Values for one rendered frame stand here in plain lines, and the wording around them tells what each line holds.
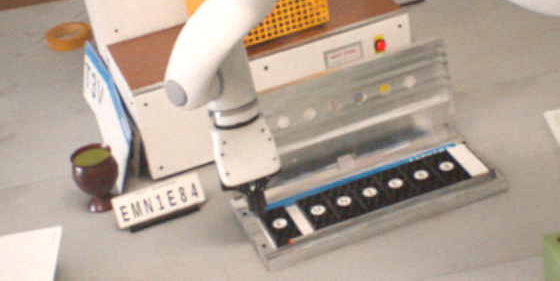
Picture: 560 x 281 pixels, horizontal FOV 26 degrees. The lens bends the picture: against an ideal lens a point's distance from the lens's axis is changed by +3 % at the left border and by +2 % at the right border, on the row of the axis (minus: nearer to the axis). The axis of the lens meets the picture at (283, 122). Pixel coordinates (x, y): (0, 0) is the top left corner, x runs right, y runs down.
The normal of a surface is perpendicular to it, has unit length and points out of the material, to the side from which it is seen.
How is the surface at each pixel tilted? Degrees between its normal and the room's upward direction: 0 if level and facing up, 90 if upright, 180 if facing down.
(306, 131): 83
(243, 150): 78
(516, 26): 0
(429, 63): 83
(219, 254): 0
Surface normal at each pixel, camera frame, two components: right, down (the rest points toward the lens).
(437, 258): -0.15, -0.84
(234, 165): 0.23, 0.26
